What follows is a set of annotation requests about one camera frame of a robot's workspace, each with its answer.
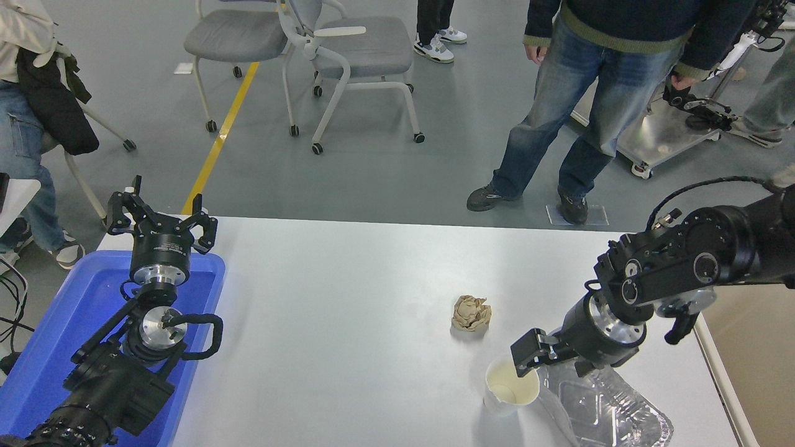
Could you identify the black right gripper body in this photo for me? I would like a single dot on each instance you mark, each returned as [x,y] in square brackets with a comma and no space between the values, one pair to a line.
[590,338]

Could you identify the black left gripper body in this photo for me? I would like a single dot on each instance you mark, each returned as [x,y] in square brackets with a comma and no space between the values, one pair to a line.
[160,249]

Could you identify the white paper cup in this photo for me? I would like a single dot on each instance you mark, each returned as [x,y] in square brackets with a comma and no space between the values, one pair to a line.
[506,388]

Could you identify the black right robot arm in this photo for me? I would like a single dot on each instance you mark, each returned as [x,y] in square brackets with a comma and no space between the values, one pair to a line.
[714,248]

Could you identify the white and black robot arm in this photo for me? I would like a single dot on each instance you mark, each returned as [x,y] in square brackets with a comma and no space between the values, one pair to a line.
[739,49]

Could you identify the standing person's left hand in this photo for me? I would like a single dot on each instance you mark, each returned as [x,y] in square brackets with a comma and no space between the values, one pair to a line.
[683,79]

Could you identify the standing person's right hand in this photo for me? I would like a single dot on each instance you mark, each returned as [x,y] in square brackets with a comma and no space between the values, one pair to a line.
[535,53]

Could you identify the crumpled foil tray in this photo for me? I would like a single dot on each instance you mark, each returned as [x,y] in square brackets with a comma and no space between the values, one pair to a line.
[608,410]

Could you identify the white-legged wheeled chair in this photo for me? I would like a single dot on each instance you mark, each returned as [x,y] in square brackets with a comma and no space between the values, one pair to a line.
[87,186]

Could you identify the crumpled tan paper ball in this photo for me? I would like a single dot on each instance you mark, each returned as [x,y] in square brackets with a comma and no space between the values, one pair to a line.
[472,313]

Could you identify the small white table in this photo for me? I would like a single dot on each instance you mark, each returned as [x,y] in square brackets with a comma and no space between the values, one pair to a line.
[22,195]

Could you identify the blue plastic tray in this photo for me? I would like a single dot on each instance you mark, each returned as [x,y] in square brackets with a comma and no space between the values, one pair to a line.
[62,323]

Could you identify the clear floor plate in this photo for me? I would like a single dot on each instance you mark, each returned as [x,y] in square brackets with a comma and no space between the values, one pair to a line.
[599,214]

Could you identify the black draped jacket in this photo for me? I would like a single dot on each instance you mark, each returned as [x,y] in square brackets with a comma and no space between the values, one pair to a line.
[56,105]

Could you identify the seated person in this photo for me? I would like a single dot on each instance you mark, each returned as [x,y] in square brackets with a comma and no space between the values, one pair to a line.
[18,143]

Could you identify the white floor outlet cover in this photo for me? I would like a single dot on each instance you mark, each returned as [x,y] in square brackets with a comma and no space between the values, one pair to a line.
[184,68]

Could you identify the large pale bin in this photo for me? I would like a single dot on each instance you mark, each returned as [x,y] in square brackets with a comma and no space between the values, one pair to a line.
[758,372]

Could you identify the grey armless wheeled chair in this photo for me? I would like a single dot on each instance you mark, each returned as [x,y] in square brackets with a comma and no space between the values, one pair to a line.
[236,34]

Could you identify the metal wheeled cart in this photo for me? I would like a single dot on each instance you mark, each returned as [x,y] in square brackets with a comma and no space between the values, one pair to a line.
[664,133]

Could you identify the grey wheeled chair with armrest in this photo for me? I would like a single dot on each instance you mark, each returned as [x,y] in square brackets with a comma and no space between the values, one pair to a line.
[366,46]

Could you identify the standing person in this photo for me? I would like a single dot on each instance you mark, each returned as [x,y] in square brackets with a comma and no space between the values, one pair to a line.
[590,81]

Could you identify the walking person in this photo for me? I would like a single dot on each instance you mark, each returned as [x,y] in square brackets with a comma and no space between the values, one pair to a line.
[435,43]

